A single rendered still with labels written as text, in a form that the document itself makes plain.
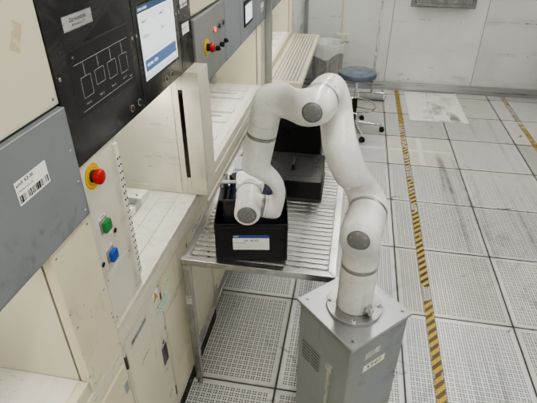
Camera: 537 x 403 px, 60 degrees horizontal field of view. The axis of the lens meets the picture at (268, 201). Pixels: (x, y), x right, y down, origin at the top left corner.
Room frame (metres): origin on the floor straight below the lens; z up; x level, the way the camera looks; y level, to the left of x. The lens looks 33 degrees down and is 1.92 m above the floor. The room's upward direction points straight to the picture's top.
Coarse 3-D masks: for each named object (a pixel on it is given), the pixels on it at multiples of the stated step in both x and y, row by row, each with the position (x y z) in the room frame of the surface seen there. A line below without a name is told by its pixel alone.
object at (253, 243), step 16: (224, 224) 1.39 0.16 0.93; (240, 224) 1.39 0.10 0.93; (256, 224) 1.39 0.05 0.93; (272, 224) 1.39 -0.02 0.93; (224, 240) 1.39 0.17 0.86; (240, 240) 1.39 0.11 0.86; (256, 240) 1.39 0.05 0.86; (272, 240) 1.39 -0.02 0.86; (224, 256) 1.39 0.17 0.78; (240, 256) 1.39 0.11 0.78; (256, 256) 1.39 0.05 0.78; (272, 256) 1.39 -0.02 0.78
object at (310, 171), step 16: (272, 160) 2.03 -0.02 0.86; (288, 160) 2.03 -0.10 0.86; (304, 160) 2.03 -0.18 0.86; (320, 160) 2.03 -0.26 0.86; (288, 176) 1.87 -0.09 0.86; (304, 176) 1.87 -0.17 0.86; (320, 176) 1.87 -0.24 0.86; (288, 192) 1.83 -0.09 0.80; (304, 192) 1.82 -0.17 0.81; (320, 192) 1.82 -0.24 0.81
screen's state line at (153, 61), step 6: (174, 42) 1.63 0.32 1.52; (168, 48) 1.57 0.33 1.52; (174, 48) 1.62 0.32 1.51; (156, 54) 1.47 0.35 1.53; (162, 54) 1.52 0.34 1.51; (168, 54) 1.56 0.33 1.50; (150, 60) 1.42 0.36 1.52; (156, 60) 1.46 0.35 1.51; (162, 60) 1.51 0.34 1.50; (150, 66) 1.42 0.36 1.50
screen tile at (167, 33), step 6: (162, 6) 1.56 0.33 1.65; (168, 6) 1.61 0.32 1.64; (162, 12) 1.56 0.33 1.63; (168, 12) 1.60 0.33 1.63; (162, 18) 1.55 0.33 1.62; (168, 18) 1.60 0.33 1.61; (162, 30) 1.54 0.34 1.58; (168, 30) 1.59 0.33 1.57; (162, 36) 1.53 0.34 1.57; (168, 36) 1.58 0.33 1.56; (174, 36) 1.64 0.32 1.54; (162, 42) 1.53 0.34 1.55
